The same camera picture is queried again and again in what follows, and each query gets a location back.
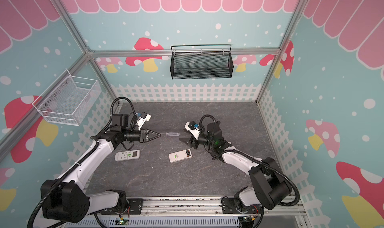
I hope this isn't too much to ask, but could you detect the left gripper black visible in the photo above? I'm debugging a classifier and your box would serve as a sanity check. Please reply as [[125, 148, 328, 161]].
[[121, 128, 161, 143]]

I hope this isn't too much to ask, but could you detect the clear handle screwdriver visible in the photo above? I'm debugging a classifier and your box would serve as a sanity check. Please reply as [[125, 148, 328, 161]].
[[161, 132, 180, 137]]

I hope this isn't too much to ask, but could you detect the white remote control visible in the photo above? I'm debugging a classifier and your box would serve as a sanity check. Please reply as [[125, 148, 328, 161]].
[[115, 150, 141, 162], [169, 149, 192, 163]]

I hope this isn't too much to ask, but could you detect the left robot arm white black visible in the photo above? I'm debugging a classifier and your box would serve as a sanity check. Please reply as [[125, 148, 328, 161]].
[[27, 109, 161, 228]]

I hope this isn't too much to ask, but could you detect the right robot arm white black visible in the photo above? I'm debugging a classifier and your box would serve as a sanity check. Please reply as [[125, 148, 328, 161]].
[[180, 115, 300, 213]]

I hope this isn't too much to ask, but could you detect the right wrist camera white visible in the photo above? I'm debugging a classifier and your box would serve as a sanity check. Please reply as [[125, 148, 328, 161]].
[[185, 121, 200, 140]]

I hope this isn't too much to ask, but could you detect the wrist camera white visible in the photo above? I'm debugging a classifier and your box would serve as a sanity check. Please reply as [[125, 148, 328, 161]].
[[136, 112, 152, 131], [185, 121, 200, 140]]

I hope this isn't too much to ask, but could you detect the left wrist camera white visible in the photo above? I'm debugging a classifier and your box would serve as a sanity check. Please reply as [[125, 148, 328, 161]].
[[136, 112, 152, 131]]

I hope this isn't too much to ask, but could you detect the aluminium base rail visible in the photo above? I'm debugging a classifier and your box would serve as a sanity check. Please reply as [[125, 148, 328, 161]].
[[59, 195, 307, 220]]

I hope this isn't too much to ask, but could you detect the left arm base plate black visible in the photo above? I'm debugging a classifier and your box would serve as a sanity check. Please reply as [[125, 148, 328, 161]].
[[101, 198, 144, 215]]

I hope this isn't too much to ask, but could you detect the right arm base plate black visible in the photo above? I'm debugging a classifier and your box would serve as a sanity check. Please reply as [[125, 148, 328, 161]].
[[221, 196, 262, 214]]

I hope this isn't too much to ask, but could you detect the black wire mesh basket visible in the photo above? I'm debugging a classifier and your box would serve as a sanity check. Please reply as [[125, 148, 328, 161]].
[[170, 44, 234, 80]]

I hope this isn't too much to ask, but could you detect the white perforated cable duct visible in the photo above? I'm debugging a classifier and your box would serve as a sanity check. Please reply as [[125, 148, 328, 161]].
[[64, 217, 241, 228]]

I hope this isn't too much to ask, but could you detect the white wire mesh basket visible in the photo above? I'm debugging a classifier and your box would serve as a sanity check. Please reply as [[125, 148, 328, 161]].
[[32, 70, 102, 126]]

